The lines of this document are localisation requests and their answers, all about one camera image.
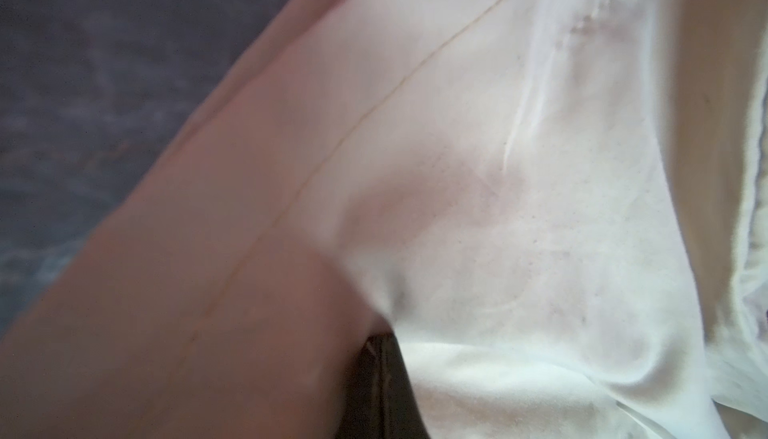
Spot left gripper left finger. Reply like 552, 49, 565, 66
335, 335, 382, 439

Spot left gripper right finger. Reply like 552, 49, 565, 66
381, 334, 430, 439

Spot beige shorts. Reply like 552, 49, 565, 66
1, 0, 767, 438

